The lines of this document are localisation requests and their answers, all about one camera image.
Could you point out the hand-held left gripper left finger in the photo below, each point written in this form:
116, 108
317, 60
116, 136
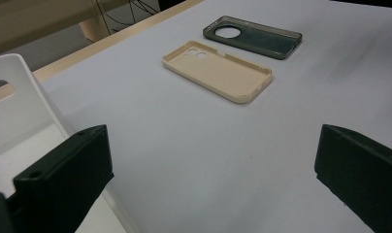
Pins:
64, 181

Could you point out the grey metal phone stand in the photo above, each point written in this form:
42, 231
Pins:
265, 40

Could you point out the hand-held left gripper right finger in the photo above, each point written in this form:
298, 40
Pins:
362, 174

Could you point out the white storage box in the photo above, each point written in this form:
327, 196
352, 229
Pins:
22, 113

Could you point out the white table mat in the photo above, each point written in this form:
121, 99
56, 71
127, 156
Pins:
216, 145

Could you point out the beige phone case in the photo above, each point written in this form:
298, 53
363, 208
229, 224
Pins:
216, 74

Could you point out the light wooden shelf unit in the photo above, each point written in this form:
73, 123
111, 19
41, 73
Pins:
22, 19

